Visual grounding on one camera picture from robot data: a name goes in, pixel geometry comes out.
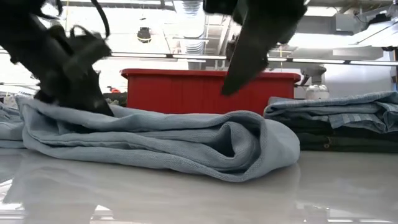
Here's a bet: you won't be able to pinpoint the red plastic laundry bin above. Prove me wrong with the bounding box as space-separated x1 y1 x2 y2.
120 68 302 116

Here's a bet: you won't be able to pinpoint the blue white striped shirt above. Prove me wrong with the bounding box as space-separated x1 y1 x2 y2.
263 91 398 134

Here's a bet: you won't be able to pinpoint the long ceiling light bar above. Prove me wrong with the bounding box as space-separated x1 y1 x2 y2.
0 48 398 67

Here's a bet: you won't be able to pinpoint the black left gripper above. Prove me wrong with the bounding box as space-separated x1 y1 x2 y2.
33 24 115 118

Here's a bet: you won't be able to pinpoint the silver ventilation duct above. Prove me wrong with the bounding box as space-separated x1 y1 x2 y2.
173 0 208 54
267 0 313 57

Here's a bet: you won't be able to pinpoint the black round ceiling fixture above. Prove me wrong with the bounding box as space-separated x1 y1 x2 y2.
137 27 152 44

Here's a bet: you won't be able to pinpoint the light blue denim shirt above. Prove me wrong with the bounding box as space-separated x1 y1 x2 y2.
0 95 301 183

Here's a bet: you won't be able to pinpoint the dark blue denim jeans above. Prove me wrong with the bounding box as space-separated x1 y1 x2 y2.
273 116 398 154

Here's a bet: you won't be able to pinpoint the white spray bottle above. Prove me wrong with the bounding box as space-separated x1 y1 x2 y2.
300 65 331 101

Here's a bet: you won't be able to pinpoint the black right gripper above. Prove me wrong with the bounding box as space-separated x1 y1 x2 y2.
203 0 308 96

